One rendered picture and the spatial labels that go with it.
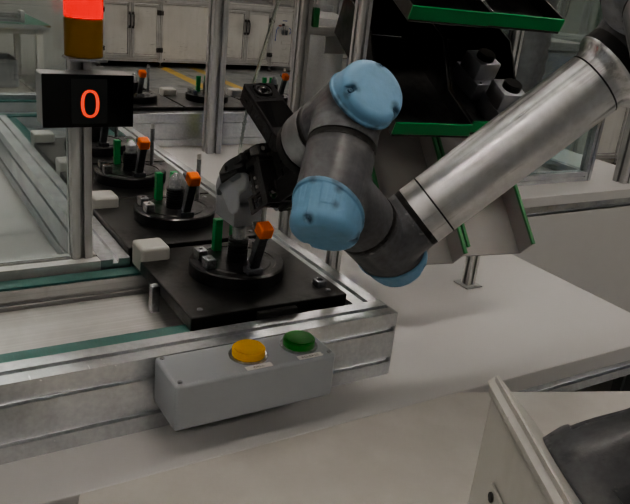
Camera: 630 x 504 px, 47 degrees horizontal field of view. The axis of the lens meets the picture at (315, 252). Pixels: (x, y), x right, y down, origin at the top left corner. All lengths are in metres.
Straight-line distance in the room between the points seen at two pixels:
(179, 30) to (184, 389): 9.53
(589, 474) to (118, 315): 0.68
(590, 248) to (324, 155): 1.82
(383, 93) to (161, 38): 9.45
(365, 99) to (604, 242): 1.85
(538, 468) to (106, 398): 0.50
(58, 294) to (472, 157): 0.62
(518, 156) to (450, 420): 0.38
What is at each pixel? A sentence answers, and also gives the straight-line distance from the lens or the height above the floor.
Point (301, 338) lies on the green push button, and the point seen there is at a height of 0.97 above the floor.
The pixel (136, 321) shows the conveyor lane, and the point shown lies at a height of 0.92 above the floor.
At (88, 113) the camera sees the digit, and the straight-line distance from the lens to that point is 1.05.
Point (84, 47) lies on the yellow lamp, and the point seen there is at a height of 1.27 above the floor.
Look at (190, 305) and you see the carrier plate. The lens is 0.98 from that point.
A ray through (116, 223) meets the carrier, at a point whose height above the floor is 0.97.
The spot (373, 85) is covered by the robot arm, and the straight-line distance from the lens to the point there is 0.77.
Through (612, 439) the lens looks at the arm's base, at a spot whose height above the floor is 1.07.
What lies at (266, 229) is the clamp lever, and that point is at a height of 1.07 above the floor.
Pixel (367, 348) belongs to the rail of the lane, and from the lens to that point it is 1.04.
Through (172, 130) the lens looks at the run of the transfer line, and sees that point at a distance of 2.27.
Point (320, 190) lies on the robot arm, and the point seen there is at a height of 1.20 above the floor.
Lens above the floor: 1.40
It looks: 21 degrees down
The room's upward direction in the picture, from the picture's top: 6 degrees clockwise
